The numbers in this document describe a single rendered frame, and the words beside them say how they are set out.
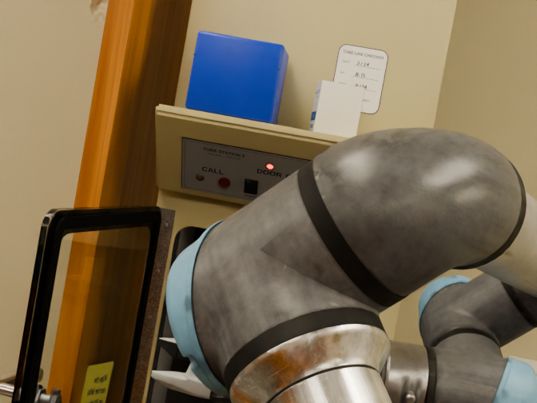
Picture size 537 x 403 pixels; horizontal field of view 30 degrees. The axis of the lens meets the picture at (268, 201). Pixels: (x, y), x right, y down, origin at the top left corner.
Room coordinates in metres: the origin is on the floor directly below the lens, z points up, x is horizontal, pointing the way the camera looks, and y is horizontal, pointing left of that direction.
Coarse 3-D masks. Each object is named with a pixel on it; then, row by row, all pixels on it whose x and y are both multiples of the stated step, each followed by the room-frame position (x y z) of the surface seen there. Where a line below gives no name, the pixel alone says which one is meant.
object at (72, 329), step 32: (64, 256) 0.98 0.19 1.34; (96, 256) 1.05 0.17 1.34; (128, 256) 1.14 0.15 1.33; (32, 288) 0.93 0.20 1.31; (64, 288) 0.99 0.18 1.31; (96, 288) 1.07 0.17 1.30; (128, 288) 1.16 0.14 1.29; (32, 320) 0.93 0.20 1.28; (64, 320) 1.00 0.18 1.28; (96, 320) 1.08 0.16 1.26; (128, 320) 1.18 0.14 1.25; (64, 352) 1.02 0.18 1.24; (96, 352) 1.10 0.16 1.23; (128, 352) 1.20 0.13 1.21; (64, 384) 1.03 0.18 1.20; (96, 384) 1.11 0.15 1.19
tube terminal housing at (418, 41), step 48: (240, 0) 1.24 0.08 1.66; (288, 0) 1.24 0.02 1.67; (336, 0) 1.24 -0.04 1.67; (384, 0) 1.23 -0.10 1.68; (432, 0) 1.23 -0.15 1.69; (192, 48) 1.25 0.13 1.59; (288, 48) 1.24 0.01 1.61; (336, 48) 1.24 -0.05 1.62; (384, 48) 1.23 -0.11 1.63; (432, 48) 1.23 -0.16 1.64; (288, 96) 1.24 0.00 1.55; (384, 96) 1.23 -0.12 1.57; (432, 96) 1.23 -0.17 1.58
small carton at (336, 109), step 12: (324, 84) 1.15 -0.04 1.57; (336, 84) 1.15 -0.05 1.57; (324, 96) 1.15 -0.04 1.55; (336, 96) 1.15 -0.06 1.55; (348, 96) 1.15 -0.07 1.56; (360, 96) 1.15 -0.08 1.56; (312, 108) 1.20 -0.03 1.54; (324, 108) 1.15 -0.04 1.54; (336, 108) 1.15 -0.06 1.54; (348, 108) 1.15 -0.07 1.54; (360, 108) 1.15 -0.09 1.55; (312, 120) 1.17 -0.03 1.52; (324, 120) 1.15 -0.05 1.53; (336, 120) 1.15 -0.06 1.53; (348, 120) 1.15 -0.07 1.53; (324, 132) 1.15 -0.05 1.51; (336, 132) 1.15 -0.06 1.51; (348, 132) 1.15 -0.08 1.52
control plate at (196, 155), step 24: (192, 144) 1.16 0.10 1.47; (216, 144) 1.15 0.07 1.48; (192, 168) 1.19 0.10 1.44; (216, 168) 1.18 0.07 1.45; (240, 168) 1.17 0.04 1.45; (264, 168) 1.16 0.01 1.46; (288, 168) 1.16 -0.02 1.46; (216, 192) 1.21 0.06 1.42; (240, 192) 1.20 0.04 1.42; (264, 192) 1.19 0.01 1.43
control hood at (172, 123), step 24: (168, 120) 1.14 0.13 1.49; (192, 120) 1.13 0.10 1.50; (216, 120) 1.13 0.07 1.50; (240, 120) 1.13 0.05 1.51; (168, 144) 1.17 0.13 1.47; (240, 144) 1.15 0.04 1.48; (264, 144) 1.14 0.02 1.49; (288, 144) 1.13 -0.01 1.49; (312, 144) 1.13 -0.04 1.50; (168, 168) 1.19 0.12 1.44; (192, 192) 1.22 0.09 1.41
